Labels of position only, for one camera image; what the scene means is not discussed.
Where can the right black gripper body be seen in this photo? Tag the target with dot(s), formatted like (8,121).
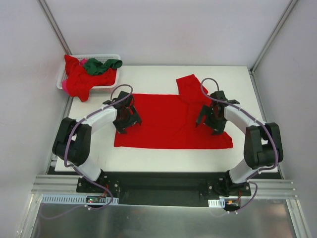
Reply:
(210,119)

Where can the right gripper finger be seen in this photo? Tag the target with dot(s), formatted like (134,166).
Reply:
(217,129)
(204,112)

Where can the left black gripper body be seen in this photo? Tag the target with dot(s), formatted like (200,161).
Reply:
(129,120)

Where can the red t shirt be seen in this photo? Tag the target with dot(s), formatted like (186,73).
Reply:
(79,82)
(169,121)

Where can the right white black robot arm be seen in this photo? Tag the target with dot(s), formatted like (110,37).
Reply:
(262,144)

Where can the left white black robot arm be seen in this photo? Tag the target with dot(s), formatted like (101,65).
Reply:
(73,140)

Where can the red t shirt in basket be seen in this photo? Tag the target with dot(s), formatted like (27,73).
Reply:
(79,82)

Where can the green t shirt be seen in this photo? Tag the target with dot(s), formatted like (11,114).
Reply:
(95,67)

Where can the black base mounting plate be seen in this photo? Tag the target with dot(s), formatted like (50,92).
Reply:
(165,189)

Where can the right white slotted cable duct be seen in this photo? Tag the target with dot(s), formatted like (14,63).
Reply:
(216,203)

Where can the white slotted cable duct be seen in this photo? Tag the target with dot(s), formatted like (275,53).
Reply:
(216,203)
(78,200)

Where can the left white slotted cable duct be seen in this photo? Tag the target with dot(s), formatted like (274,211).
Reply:
(78,200)

